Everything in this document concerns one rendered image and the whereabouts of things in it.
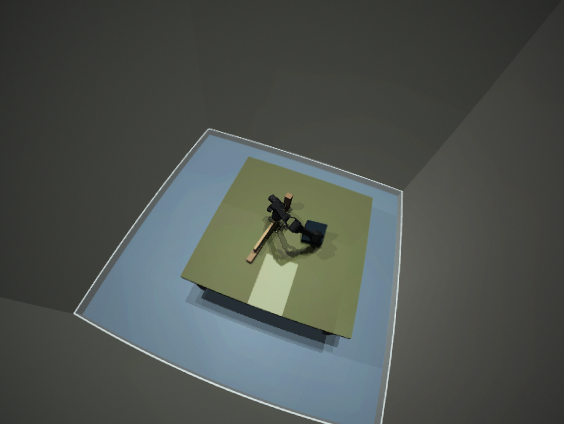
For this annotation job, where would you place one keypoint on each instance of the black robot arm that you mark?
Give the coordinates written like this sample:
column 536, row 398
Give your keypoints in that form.
column 296, row 226

